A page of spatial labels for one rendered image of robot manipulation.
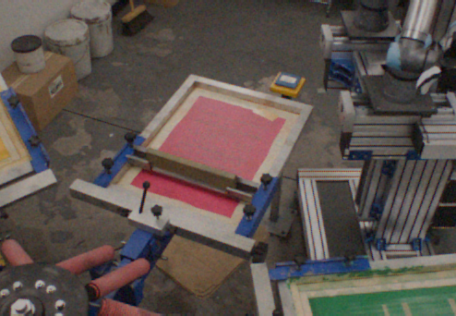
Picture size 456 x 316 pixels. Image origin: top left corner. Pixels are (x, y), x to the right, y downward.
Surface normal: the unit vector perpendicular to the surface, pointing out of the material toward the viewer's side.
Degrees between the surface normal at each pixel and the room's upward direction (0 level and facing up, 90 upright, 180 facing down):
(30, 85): 1
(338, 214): 0
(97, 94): 0
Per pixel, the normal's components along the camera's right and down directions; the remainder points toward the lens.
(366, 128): 0.00, 0.68
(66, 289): 0.00, -0.73
